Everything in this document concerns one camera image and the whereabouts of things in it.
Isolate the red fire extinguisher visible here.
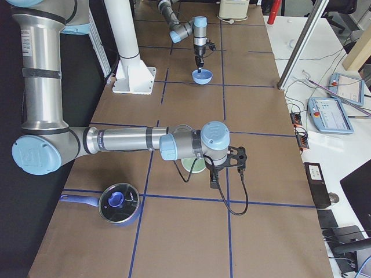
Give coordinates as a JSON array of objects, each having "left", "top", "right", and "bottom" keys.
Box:
[{"left": 267, "top": 0, "right": 282, "bottom": 25}]

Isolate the black power adapter box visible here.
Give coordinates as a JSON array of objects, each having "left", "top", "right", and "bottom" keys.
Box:
[{"left": 303, "top": 162, "right": 331, "bottom": 209}]

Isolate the white appliance with glass lid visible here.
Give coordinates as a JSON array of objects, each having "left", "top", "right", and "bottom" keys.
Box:
[{"left": 217, "top": 0, "right": 250, "bottom": 23}]

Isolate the blue bowl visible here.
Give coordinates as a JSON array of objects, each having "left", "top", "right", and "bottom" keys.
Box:
[{"left": 192, "top": 69, "right": 213, "bottom": 85}]

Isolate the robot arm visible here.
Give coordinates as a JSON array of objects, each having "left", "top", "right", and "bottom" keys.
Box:
[
  {"left": 1, "top": 1, "right": 150, "bottom": 192},
  {"left": 157, "top": 0, "right": 216, "bottom": 73}
]

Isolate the far teach pendant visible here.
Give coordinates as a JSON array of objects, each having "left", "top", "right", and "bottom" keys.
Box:
[{"left": 328, "top": 72, "right": 365, "bottom": 107}]

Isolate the black monitor corner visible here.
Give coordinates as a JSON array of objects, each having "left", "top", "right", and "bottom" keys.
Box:
[{"left": 340, "top": 161, "right": 371, "bottom": 236}]

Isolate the blue saucepan with glass lid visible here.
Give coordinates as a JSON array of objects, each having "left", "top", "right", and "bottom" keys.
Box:
[{"left": 60, "top": 183, "right": 142, "bottom": 226}]

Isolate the teach pendant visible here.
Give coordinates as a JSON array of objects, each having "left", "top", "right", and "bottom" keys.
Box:
[
  {"left": 308, "top": 97, "right": 354, "bottom": 134},
  {"left": 328, "top": 72, "right": 365, "bottom": 107}
]

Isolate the aluminium frame post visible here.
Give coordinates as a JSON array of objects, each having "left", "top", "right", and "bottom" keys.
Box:
[{"left": 277, "top": 0, "right": 329, "bottom": 90}]

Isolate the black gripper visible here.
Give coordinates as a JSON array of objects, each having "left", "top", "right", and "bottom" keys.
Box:
[
  {"left": 194, "top": 36, "right": 216, "bottom": 73},
  {"left": 205, "top": 158, "right": 229, "bottom": 189}
]

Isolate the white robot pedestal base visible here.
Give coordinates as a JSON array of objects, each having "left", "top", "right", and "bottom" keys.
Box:
[{"left": 104, "top": 0, "right": 157, "bottom": 95}]

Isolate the near teach pendant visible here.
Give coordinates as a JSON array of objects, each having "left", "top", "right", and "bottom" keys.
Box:
[{"left": 308, "top": 97, "right": 354, "bottom": 134}]

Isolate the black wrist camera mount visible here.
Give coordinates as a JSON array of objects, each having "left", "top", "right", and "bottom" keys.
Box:
[{"left": 227, "top": 146, "right": 248, "bottom": 177}]

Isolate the green bowl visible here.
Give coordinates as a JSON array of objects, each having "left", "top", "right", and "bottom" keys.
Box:
[{"left": 181, "top": 158, "right": 206, "bottom": 174}]

